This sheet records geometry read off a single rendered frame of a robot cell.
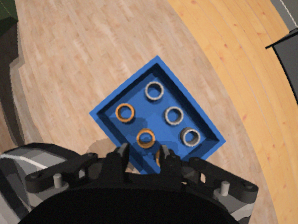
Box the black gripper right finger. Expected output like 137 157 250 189
155 145 259 224

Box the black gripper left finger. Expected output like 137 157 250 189
25 143 130 210

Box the blue crate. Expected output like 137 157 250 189
89 55 226 174

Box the grey metal bushing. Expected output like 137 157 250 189
180 127 200 147
145 81 164 100
164 106 184 125

